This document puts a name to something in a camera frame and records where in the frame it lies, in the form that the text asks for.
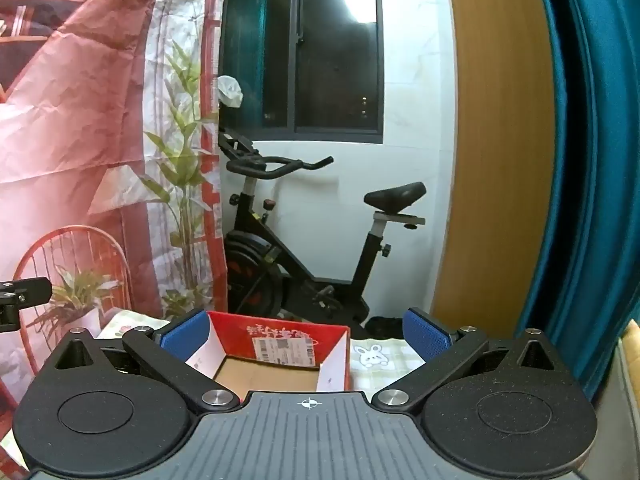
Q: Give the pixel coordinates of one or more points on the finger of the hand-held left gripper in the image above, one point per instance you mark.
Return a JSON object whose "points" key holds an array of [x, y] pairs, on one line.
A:
{"points": [[30, 290]]}

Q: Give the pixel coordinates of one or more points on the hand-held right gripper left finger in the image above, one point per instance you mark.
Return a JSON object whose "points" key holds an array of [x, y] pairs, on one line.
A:
{"points": [[184, 336]]}

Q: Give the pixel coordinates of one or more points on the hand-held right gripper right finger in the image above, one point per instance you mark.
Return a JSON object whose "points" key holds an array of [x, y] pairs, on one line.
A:
{"points": [[429, 336]]}

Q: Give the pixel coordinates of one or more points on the red cardboard box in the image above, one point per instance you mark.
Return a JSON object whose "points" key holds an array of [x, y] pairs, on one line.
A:
{"points": [[280, 355]]}

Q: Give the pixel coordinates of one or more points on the dark cloth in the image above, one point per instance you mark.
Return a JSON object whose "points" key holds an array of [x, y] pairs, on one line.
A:
{"points": [[385, 326]]}

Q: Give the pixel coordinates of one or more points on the checked bunny tablecloth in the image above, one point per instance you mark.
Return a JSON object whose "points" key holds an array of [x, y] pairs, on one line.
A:
{"points": [[380, 362]]}

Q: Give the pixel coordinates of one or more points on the black exercise bike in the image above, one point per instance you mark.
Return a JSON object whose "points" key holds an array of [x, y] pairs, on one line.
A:
{"points": [[260, 240]]}

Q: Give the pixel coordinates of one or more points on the red printed backdrop cloth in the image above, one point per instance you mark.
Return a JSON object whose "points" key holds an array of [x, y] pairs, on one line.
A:
{"points": [[75, 135]]}

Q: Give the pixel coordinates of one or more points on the wooden door panel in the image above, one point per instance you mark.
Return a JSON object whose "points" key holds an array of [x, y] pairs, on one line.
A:
{"points": [[495, 135]]}

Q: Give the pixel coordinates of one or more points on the teal curtain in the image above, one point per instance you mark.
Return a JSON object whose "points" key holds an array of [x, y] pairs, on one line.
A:
{"points": [[595, 160]]}

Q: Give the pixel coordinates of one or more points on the white plastic bag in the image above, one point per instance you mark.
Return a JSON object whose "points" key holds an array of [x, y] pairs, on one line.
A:
{"points": [[229, 91]]}

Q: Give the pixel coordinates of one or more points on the dark framed window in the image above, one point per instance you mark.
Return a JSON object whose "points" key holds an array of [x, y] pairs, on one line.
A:
{"points": [[320, 45]]}

